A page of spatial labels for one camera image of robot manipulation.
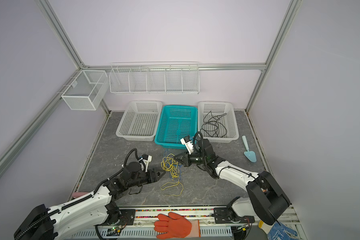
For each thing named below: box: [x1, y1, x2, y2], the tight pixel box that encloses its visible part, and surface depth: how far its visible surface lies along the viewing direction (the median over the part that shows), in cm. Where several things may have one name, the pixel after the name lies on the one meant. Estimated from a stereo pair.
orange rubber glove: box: [154, 212, 201, 240], surface depth 72 cm
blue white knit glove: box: [258, 220, 299, 240], surface depth 71 cm
